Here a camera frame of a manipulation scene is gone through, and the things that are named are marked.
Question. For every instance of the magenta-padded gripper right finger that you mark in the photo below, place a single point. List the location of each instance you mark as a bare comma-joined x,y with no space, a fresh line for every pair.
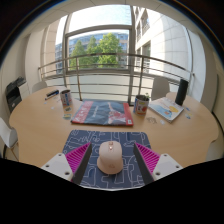
166,165

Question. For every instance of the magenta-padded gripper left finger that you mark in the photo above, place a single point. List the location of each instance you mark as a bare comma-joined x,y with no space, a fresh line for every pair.
57,165

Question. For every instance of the pale pink computer mouse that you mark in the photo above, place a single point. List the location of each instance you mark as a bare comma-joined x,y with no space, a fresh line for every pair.
110,158

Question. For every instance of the blue patterned mouse pad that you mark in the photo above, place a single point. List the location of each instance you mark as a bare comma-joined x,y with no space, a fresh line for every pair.
83,136

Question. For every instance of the open white magazine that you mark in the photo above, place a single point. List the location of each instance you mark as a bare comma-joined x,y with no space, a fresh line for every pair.
166,109

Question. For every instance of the white chair with wooden legs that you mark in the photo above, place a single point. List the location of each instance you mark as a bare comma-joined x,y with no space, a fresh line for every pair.
7,135

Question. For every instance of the printed tin cup with pens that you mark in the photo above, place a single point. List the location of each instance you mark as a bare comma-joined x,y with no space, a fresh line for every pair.
141,106

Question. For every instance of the red and blue flat book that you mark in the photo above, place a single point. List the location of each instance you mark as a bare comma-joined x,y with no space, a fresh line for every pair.
103,113

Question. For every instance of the small dark blue stapler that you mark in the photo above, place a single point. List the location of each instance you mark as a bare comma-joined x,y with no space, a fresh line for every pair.
52,94

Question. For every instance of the black cylinder speaker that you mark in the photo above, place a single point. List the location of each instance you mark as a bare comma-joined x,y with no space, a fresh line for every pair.
181,92

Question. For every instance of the white plastic chair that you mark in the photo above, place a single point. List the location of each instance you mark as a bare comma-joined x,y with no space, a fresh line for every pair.
39,86
160,87

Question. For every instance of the black office printer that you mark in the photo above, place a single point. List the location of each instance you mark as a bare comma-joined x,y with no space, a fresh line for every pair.
14,95

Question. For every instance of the metal balcony railing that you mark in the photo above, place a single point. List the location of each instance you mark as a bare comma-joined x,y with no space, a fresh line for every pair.
110,55

